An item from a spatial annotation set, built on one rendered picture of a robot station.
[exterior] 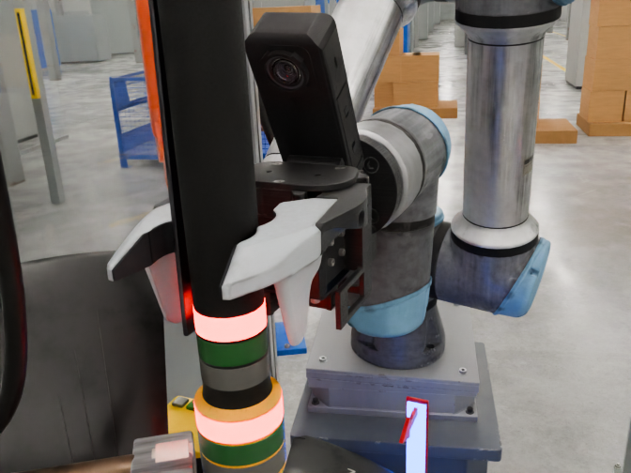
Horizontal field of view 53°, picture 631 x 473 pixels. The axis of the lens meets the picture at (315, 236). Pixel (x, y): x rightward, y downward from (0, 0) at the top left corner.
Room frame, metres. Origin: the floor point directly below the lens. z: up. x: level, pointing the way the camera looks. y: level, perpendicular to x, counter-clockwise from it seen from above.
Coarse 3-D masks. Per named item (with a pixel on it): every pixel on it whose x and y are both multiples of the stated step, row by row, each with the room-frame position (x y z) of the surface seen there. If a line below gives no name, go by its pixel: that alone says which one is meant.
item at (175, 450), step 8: (184, 440) 0.27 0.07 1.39; (160, 448) 0.26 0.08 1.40; (168, 448) 0.26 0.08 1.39; (176, 448) 0.26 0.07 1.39; (184, 448) 0.26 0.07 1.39; (192, 448) 0.27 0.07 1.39; (152, 456) 0.26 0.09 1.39; (160, 456) 0.26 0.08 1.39; (168, 456) 0.26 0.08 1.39; (176, 456) 0.26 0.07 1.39; (184, 456) 0.26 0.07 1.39
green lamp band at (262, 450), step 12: (276, 432) 0.26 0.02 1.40; (204, 444) 0.26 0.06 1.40; (216, 444) 0.25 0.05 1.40; (252, 444) 0.25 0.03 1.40; (264, 444) 0.25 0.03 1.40; (276, 444) 0.26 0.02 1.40; (216, 456) 0.25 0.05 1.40; (228, 456) 0.25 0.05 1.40; (240, 456) 0.25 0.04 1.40; (252, 456) 0.25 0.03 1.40; (264, 456) 0.25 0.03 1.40
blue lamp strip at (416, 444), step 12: (408, 408) 0.59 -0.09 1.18; (420, 408) 0.58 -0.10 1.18; (420, 420) 0.58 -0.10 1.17; (420, 432) 0.58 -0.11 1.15; (408, 444) 0.59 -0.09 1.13; (420, 444) 0.58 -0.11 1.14; (408, 456) 0.58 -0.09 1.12; (420, 456) 0.58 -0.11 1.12; (408, 468) 0.58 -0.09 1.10; (420, 468) 0.58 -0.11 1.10
